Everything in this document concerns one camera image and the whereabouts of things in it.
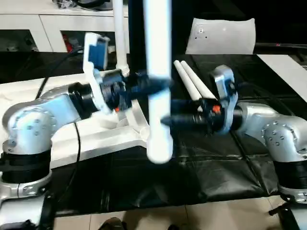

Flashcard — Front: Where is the black work mat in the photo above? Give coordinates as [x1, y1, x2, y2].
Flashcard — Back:
[0, 50, 307, 217]

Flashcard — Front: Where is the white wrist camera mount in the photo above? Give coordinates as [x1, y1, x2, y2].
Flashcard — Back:
[82, 32, 126, 114]
[209, 65, 238, 131]

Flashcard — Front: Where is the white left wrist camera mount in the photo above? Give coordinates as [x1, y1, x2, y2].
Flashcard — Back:
[82, 32, 126, 114]

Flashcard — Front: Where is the white cabinet with glass doors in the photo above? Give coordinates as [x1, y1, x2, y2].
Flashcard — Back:
[0, 0, 130, 54]

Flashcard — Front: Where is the white flat board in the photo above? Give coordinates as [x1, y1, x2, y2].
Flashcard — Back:
[257, 54, 307, 92]

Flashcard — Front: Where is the red bottle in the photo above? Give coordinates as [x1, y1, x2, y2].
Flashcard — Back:
[62, 38, 72, 53]

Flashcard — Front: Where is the white cushion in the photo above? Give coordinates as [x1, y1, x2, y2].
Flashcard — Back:
[185, 18, 256, 55]

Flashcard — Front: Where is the black metal stand leg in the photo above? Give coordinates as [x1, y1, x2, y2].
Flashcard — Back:
[270, 196, 307, 230]

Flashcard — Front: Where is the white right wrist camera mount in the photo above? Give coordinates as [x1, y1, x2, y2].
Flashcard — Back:
[209, 65, 238, 131]

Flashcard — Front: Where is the grey clutter on cabinet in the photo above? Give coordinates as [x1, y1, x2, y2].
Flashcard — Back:
[54, 0, 126, 11]

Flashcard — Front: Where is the white plastic table leg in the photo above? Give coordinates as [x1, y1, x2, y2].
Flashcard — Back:
[112, 0, 130, 75]
[180, 60, 217, 100]
[142, 0, 175, 164]
[173, 60, 206, 102]

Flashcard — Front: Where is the white plastic table top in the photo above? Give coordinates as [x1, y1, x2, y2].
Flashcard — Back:
[0, 71, 162, 169]

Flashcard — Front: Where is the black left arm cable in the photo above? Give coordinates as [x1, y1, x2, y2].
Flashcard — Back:
[35, 48, 92, 211]

